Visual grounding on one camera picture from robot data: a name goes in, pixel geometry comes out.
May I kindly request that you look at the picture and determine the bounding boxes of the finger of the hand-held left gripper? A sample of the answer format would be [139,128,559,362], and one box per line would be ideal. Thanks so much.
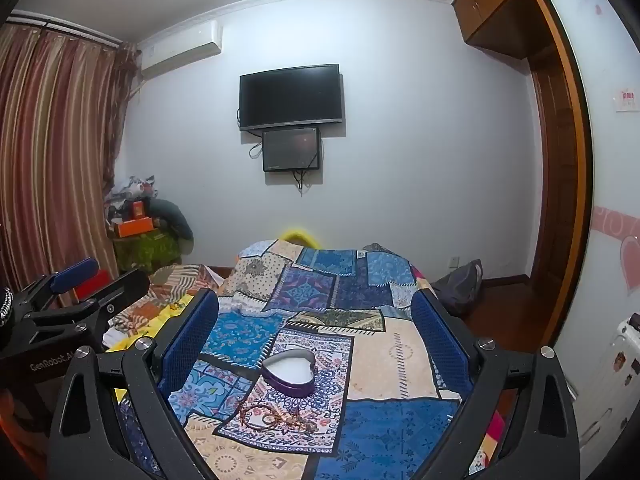
[20,269,151,348]
[10,258,99,321]

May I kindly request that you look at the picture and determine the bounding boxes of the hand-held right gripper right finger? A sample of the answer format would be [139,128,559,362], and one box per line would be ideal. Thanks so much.
[411,290,581,480]

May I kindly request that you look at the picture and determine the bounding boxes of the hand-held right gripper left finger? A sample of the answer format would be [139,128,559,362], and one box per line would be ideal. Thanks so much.
[47,289,221,480]

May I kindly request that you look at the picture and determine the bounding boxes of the thick red braided bracelet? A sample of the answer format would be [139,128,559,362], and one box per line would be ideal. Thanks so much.
[239,401,283,432]

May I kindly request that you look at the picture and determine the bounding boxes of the purple heart-shaped tin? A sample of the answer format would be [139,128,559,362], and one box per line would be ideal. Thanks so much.
[261,350,317,395]

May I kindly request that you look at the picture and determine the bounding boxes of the beaded bracelets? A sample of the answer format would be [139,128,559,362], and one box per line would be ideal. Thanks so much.
[265,402,317,434]

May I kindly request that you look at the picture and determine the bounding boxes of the yellow cloth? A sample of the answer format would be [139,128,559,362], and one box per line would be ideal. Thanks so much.
[102,294,197,357]

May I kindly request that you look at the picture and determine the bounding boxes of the dark bag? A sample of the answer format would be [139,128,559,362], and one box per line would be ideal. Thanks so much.
[431,259,485,317]

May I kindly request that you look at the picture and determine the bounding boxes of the orange striped cloth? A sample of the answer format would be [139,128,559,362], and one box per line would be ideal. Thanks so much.
[115,262,226,336]

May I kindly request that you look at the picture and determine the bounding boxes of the orange box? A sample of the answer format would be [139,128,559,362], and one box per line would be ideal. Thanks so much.
[114,217,156,237]

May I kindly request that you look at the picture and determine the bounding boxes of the grey green bag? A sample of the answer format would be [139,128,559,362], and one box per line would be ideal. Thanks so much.
[149,199,195,257]

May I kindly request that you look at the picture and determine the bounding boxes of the grey white plush toy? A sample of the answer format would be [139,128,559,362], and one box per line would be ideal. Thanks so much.
[111,175,162,212]

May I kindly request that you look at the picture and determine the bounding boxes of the blue patchwork blanket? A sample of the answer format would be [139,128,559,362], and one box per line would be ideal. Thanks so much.
[115,240,501,480]

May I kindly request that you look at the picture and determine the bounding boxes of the yellow plastic object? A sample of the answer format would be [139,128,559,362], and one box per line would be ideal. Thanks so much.
[279,229,321,250]

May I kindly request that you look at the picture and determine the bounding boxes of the striped brown curtain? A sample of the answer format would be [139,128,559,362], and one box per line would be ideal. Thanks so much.
[0,20,140,311]

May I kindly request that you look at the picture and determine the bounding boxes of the small black monitor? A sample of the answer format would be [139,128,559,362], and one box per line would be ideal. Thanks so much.
[262,127,322,173]

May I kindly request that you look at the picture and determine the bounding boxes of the white air conditioner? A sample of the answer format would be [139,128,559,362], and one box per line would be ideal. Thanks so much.
[139,20,222,81]

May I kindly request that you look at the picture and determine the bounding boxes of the wooden overhead cabinet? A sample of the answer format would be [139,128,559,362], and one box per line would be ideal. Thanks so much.
[450,0,540,61]

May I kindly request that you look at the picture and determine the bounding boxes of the black cable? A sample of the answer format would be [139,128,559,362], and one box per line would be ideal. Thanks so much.
[292,167,314,197]

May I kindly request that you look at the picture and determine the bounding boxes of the pink heart wall sticker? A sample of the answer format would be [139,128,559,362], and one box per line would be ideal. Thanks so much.
[592,205,640,294]

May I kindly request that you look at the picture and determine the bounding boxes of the white curtain rail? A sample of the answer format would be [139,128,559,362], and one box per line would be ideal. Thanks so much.
[7,10,125,50]

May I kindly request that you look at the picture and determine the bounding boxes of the black wall television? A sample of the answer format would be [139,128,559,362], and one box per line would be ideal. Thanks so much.
[239,64,344,132]

